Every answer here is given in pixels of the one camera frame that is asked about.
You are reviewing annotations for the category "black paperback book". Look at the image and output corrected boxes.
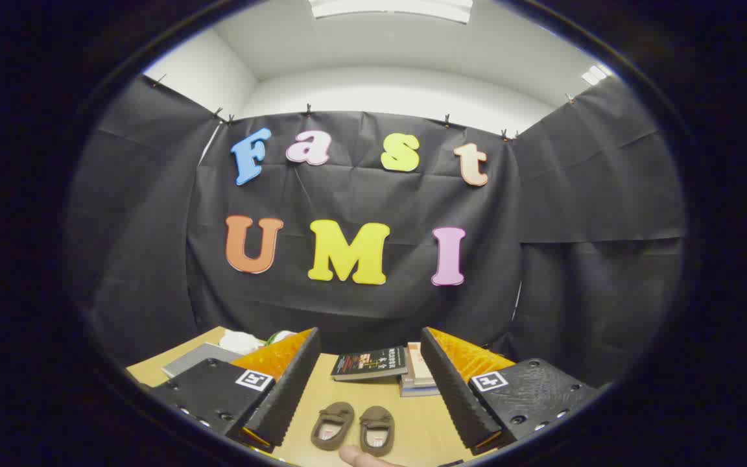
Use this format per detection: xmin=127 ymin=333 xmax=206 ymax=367
xmin=331 ymin=345 xmax=409 ymax=382

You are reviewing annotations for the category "white plush toy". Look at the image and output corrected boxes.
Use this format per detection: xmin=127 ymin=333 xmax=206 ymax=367
xmin=219 ymin=328 xmax=266 ymax=356

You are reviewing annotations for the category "cream fabric storage box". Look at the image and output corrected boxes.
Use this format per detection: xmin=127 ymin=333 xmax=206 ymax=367
xmin=161 ymin=342 xmax=245 ymax=379

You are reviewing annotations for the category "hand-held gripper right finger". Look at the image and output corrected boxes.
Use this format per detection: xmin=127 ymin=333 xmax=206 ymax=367
xmin=420 ymin=326 xmax=602 ymax=455

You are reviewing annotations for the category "brown fuzzy shoe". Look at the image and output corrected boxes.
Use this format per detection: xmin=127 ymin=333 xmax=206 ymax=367
xmin=311 ymin=401 xmax=355 ymax=451
xmin=359 ymin=405 xmax=396 ymax=457

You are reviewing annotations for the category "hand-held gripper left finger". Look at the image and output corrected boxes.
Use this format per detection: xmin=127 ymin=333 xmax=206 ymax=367
xmin=147 ymin=327 xmax=322 ymax=454

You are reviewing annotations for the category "grey book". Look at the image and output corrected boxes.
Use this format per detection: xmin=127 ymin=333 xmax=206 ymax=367
xmin=400 ymin=374 xmax=440 ymax=394

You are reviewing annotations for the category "long ceiling light panel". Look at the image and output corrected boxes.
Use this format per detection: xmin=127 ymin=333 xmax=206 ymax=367
xmin=308 ymin=0 xmax=474 ymax=25

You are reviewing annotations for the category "beige paperback book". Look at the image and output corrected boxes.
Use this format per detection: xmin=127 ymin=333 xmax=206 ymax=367
xmin=406 ymin=341 xmax=438 ymax=388

